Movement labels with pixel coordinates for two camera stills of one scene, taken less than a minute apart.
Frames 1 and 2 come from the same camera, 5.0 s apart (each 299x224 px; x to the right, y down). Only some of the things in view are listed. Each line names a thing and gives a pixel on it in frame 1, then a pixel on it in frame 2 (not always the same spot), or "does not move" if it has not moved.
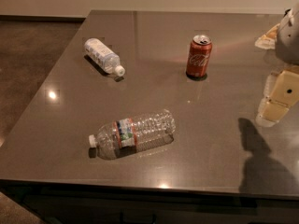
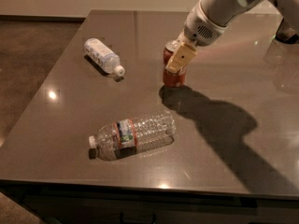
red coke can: (199, 55) to (172, 78)
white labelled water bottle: (106, 59) does not move
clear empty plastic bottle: (127, 136) does not move
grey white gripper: (288, 41) to (200, 32)
